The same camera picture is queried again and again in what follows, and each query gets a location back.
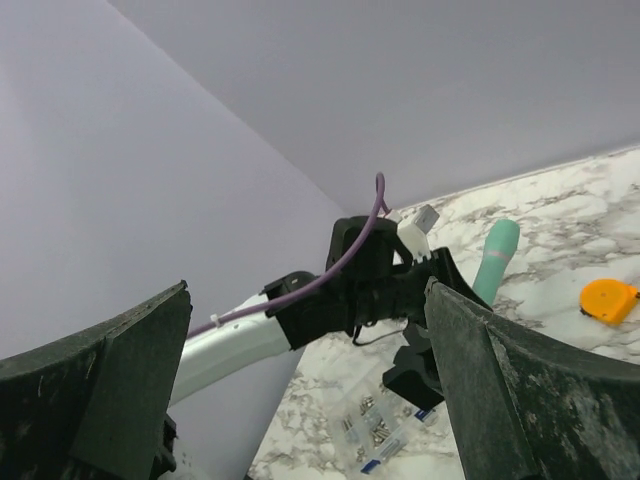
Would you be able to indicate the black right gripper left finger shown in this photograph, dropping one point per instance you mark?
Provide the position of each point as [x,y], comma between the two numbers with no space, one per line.
[93,405]

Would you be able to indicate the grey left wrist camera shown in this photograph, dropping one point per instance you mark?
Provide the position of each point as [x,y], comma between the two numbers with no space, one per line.
[412,230]

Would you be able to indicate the mint green microphone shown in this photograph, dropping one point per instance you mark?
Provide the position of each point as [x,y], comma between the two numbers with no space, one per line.
[499,248]

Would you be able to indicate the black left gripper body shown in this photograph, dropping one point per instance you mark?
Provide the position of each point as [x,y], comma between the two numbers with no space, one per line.
[394,297]

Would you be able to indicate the orange tape measure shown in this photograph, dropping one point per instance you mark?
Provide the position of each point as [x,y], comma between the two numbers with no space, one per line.
[609,301]

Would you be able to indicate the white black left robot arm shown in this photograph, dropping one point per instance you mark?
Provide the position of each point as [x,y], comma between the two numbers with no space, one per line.
[370,276]

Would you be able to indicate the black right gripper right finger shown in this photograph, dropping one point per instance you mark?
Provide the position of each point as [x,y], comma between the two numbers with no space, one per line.
[523,405]

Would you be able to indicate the clear plastic screw box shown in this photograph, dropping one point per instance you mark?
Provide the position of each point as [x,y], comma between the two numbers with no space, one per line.
[370,425]

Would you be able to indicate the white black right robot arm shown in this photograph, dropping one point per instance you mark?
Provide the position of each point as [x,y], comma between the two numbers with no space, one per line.
[177,455]

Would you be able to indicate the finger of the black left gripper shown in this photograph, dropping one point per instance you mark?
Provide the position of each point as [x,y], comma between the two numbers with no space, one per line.
[446,272]
[414,376]

